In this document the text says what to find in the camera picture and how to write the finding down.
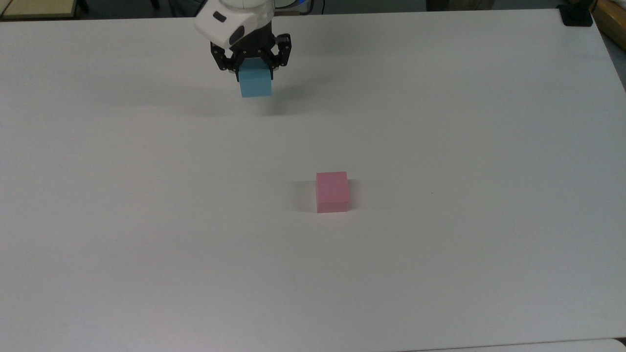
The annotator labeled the blue foam cube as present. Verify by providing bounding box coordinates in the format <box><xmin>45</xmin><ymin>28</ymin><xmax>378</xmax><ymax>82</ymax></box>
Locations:
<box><xmin>239</xmin><ymin>58</ymin><xmax>273</xmax><ymax>99</ymax></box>

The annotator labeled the light wooden table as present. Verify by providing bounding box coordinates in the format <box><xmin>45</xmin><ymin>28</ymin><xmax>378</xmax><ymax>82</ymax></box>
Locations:
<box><xmin>0</xmin><ymin>0</ymin><xmax>80</xmax><ymax>21</ymax></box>

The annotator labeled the wooden board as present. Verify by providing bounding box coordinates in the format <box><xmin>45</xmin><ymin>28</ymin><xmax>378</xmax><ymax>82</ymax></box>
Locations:
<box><xmin>593</xmin><ymin>0</ymin><xmax>626</xmax><ymax>50</ymax></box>

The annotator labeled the pink foam cube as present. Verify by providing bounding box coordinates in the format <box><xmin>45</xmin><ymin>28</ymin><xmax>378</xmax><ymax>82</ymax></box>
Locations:
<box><xmin>315</xmin><ymin>171</ymin><xmax>350</xmax><ymax>214</ymax></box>

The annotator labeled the black table clamp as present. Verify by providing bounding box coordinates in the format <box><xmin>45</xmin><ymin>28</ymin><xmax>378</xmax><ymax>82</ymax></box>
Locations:
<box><xmin>559</xmin><ymin>3</ymin><xmax>594</xmax><ymax>27</ymax></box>

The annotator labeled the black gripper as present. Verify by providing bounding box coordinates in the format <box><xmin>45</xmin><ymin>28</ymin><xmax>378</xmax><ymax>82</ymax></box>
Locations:
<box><xmin>210</xmin><ymin>27</ymin><xmax>293</xmax><ymax>83</ymax></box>

